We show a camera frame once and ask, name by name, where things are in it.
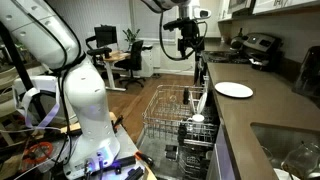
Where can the steel kitchen sink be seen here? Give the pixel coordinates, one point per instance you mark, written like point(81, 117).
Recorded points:
point(278, 141)

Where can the black stove range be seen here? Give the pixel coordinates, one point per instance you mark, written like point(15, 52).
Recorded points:
point(260, 50)

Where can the white cup in rack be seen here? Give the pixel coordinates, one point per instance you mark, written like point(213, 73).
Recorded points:
point(196, 118)

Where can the wooden desk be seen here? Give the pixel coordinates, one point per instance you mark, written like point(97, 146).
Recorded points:
point(108, 61)

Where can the potted green plant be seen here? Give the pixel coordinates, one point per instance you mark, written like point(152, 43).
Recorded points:
point(131, 36)

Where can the white plate on counter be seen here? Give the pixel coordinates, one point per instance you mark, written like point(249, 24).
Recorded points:
point(233, 89)

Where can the white plate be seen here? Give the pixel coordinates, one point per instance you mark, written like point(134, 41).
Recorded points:
point(201, 103)
point(233, 89)

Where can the wire dishwasher rack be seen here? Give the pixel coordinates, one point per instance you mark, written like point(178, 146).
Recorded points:
point(166, 116)

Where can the black bottle in rack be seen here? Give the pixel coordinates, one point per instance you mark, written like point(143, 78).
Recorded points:
point(186, 96)

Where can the black office chair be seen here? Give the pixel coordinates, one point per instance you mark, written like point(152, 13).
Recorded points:
point(134, 63)

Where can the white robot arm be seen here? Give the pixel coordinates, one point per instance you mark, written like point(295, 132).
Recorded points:
point(37, 26)

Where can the black computer monitor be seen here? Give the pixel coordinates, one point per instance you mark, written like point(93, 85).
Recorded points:
point(105, 35)

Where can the white drawer cabinet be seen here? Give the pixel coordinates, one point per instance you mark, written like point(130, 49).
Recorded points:
point(147, 61)

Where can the glass pitcher in sink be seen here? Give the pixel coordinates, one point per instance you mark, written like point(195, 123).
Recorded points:
point(302, 161)

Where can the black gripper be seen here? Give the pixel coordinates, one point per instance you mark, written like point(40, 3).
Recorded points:
point(190, 33)

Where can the orange handled screwdriver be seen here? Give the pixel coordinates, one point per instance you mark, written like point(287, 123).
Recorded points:
point(148, 160)

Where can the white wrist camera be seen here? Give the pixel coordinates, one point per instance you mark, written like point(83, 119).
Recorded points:
point(200, 13)

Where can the black kettle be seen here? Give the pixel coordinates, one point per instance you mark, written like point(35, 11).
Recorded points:
point(238, 40)

